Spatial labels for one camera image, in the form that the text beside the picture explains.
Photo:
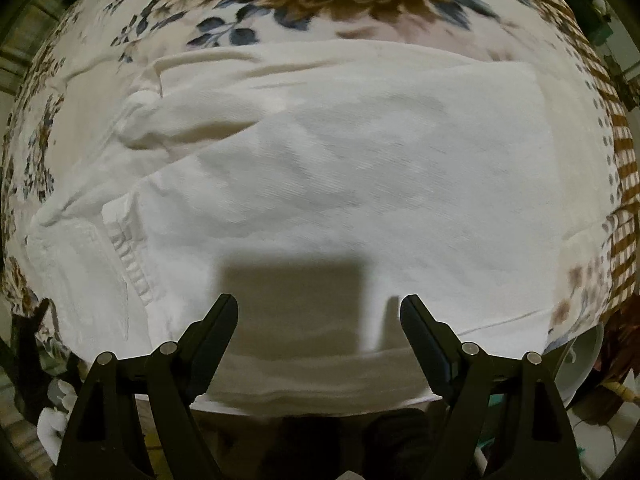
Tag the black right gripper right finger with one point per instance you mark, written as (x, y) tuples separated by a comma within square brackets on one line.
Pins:
[(444, 359)]

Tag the floral cream blanket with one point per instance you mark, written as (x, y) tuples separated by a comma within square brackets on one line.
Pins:
[(118, 37)]

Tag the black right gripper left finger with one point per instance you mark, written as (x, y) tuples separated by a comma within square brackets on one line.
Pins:
[(202, 346)]

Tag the white pants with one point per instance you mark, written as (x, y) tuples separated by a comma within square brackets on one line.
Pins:
[(319, 183)]

